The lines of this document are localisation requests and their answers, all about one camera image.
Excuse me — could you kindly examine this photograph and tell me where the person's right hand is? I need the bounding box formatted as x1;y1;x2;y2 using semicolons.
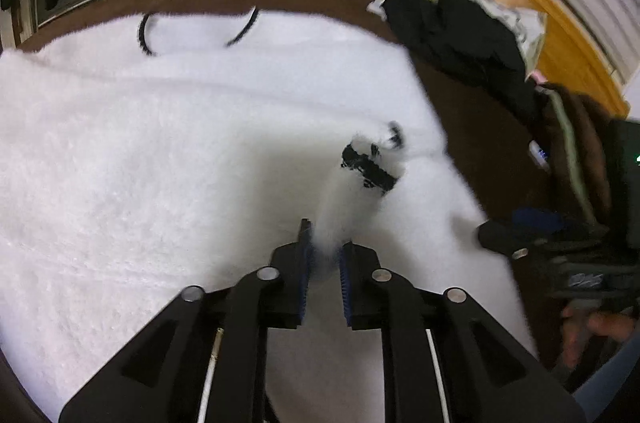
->
559;307;640;370

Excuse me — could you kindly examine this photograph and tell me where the black garment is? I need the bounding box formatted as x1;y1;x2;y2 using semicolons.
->
382;0;543;124

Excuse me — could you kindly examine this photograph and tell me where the small white device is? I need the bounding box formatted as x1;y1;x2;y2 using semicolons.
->
528;140;552;174

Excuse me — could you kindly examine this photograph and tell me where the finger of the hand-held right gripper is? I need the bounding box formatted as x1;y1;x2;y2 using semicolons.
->
476;222;608;260
511;208;603;236

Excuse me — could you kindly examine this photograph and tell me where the brown garment with green stripe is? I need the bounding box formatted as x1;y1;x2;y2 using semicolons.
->
530;83;617;226

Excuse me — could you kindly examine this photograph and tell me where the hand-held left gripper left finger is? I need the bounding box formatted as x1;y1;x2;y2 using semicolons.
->
59;219;313;423

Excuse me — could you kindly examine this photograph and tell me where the printed white cloth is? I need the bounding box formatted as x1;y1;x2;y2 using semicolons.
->
492;0;547;76

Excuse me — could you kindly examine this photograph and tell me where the wooden table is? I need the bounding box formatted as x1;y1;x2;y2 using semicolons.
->
327;0;631;118

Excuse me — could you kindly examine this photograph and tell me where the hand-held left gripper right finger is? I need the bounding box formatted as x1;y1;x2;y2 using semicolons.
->
339;242;586;423

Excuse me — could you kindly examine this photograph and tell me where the person's right forearm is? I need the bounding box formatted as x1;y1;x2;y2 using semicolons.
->
550;343;640;423

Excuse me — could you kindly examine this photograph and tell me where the white fluffy garment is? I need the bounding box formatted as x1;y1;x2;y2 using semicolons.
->
0;10;538;423

